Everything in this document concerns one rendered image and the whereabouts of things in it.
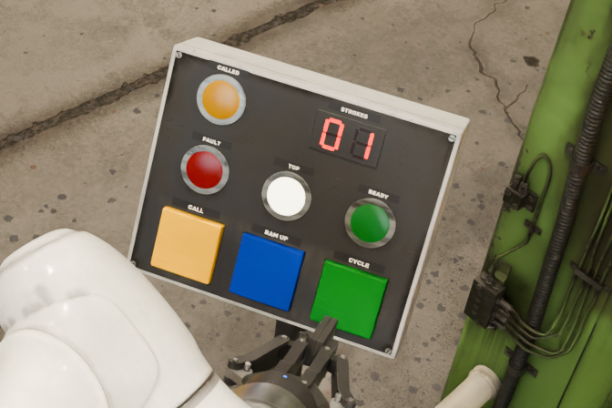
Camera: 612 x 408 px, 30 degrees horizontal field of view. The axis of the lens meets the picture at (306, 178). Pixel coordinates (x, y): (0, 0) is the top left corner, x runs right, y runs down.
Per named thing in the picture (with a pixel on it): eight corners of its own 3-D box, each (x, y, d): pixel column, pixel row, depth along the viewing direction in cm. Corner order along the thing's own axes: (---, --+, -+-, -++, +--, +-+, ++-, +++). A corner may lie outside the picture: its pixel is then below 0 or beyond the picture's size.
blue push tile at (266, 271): (288, 313, 132) (303, 254, 130) (228, 292, 133) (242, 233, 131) (291, 308, 134) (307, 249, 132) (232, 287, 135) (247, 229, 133)
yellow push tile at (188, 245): (208, 285, 134) (222, 227, 132) (149, 265, 135) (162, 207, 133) (213, 280, 136) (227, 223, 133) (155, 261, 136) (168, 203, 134)
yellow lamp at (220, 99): (224, 130, 128) (225, 102, 125) (196, 108, 130) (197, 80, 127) (244, 117, 130) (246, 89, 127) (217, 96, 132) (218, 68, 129)
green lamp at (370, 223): (373, 254, 127) (378, 229, 124) (343, 230, 129) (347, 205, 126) (392, 240, 129) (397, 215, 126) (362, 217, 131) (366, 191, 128)
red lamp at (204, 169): (208, 200, 131) (209, 174, 128) (180, 178, 133) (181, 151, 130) (228, 187, 132) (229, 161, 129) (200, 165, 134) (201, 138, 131)
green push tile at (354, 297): (370, 340, 130) (387, 281, 128) (308, 319, 131) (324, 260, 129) (373, 335, 132) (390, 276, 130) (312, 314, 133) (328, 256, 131)
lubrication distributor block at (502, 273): (490, 351, 161) (511, 292, 151) (456, 325, 164) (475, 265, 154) (505, 338, 163) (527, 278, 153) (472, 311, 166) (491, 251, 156)
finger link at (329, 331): (316, 341, 114) (323, 342, 114) (331, 316, 121) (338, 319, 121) (309, 366, 115) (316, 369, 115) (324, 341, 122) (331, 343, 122)
